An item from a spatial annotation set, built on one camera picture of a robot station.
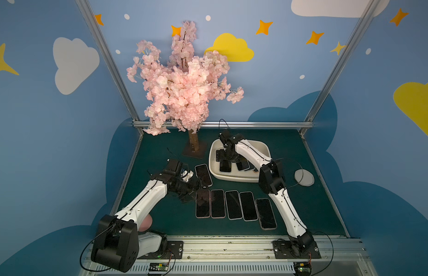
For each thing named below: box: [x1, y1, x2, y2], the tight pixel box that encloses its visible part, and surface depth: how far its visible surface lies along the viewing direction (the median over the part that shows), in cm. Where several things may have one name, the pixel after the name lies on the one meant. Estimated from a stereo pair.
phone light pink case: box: [238, 191, 259, 222], surface depth 90 cm
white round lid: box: [293, 168, 315, 187], surface depth 101 cm
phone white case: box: [224, 189, 244, 221], surface depth 88 cm
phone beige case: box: [254, 197, 278, 231], surface depth 85 cm
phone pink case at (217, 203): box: [209, 189, 226, 219], surface depth 86 cm
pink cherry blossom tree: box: [126, 20, 244, 152], surface depth 69 cm
